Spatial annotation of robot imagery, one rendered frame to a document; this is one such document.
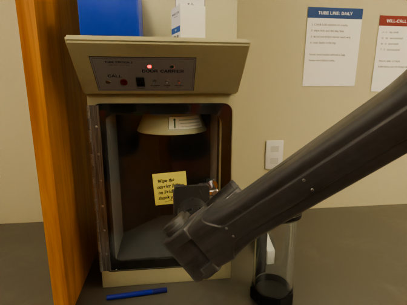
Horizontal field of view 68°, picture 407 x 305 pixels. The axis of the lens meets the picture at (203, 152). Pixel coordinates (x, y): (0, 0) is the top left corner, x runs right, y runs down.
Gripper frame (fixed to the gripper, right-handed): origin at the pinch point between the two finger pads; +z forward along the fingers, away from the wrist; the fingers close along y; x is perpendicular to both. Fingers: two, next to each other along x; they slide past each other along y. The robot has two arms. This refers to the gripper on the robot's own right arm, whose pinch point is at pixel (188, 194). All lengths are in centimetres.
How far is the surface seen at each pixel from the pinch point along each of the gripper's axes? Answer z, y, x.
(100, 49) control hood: -3.9, 29.2, 14.9
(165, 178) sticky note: 4.8, 2.4, 4.7
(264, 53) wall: 48, 33, -33
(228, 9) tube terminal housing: 5.8, 38.3, -9.9
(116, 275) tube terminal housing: 6.4, -22.2, 17.4
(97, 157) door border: 5.3, 7.8, 19.1
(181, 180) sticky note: 4.7, 1.6, 0.9
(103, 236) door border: 5.3, -11.0, 19.3
